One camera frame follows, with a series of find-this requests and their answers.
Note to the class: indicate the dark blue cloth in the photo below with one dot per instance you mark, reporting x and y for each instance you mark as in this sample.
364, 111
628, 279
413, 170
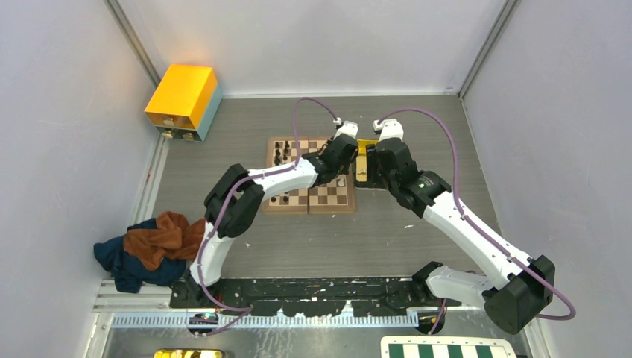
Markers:
128, 272

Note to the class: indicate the yellow teal drawer box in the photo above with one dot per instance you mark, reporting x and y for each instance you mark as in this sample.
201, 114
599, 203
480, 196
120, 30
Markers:
185, 102

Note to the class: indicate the gold tin tray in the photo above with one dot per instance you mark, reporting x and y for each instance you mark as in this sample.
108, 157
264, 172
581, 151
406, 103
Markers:
360, 170

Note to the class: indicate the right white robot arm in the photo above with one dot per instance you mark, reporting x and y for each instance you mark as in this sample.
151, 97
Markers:
514, 287

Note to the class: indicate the wooden chess board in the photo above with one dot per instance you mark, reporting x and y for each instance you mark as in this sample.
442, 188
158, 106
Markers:
324, 199

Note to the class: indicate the gold tin front edge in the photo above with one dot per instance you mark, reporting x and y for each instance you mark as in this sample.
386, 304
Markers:
189, 353

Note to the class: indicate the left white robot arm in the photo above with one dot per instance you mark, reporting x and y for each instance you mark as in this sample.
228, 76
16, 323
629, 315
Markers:
232, 205

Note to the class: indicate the green white checkered board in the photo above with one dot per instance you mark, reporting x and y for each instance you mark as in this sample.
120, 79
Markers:
444, 346

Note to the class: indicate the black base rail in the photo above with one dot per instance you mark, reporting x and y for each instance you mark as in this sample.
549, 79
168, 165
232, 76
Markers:
311, 297

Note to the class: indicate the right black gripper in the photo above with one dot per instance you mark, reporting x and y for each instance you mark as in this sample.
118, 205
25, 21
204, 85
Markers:
372, 163

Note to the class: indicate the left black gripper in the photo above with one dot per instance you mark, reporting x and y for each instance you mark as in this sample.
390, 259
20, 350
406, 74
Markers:
346, 170

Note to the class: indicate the orange cloth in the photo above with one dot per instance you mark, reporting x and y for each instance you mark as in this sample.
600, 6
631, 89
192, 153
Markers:
173, 237

